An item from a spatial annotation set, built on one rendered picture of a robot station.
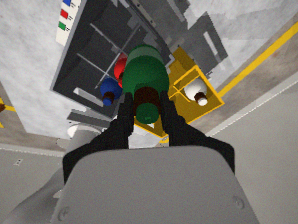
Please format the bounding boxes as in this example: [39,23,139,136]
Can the white bottle with dark brown cap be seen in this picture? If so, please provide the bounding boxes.
[183,77,207,106]

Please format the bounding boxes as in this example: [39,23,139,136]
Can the white paper pick list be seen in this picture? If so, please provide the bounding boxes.
[56,0,81,46]

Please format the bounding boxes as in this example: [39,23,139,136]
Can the blue bottle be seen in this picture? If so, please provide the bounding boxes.
[100,74,123,106]

